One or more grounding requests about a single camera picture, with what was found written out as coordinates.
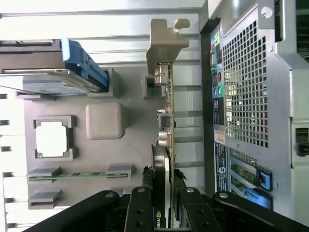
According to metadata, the silver CPU chip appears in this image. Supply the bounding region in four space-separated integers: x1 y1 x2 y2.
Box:
36 120 68 158

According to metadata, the blue slot retention clip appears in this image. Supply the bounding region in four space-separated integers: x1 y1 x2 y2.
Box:
243 188 273 210
255 167 273 192

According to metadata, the dark grey open PC case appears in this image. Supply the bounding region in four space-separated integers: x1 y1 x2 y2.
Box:
199 0 309 227

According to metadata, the green RAM stick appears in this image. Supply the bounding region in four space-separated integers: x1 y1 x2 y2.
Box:
28 172 128 181

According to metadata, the grey plastic parts rack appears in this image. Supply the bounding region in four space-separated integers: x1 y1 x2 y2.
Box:
14 69 169 213

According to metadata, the hard disk in blue caddy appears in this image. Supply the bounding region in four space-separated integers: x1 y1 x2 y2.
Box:
0 38 109 95

